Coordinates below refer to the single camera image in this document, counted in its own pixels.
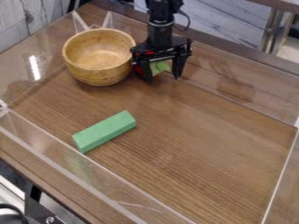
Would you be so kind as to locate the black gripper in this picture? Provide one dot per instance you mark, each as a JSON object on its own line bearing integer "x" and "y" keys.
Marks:
{"x": 178, "y": 51}

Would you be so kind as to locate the red plush fruit green leaf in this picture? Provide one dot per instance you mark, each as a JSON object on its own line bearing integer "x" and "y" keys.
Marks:
{"x": 159, "y": 65}

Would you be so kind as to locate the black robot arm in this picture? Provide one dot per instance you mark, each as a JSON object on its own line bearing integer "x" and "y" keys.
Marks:
{"x": 160, "y": 11}

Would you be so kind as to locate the wooden bowl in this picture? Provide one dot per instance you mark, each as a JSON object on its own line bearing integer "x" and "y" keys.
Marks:
{"x": 98, "y": 57}

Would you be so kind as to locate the green rectangular block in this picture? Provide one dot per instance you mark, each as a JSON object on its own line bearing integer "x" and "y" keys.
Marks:
{"x": 103, "y": 131}

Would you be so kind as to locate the metal table leg background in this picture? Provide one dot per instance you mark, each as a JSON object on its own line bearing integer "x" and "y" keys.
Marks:
{"x": 272, "y": 30}

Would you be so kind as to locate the clear acrylic tray wall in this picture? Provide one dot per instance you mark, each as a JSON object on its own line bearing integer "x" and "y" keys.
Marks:
{"x": 211, "y": 157}

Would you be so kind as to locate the black table clamp bracket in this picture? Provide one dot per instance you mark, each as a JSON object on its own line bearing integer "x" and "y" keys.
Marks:
{"x": 35, "y": 213}

